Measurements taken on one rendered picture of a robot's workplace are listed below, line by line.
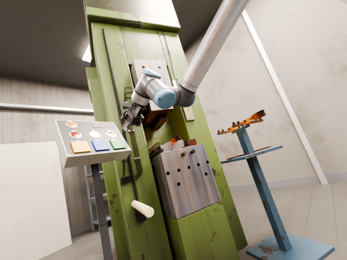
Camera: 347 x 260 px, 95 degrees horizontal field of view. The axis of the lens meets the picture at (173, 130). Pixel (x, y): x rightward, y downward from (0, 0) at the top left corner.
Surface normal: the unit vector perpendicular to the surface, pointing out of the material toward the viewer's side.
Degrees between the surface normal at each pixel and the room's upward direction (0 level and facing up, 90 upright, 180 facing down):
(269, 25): 90
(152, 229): 90
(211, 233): 90
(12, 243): 79
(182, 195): 90
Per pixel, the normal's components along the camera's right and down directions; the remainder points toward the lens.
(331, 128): -0.69, 0.01
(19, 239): 0.61, -0.51
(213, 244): 0.36, -0.32
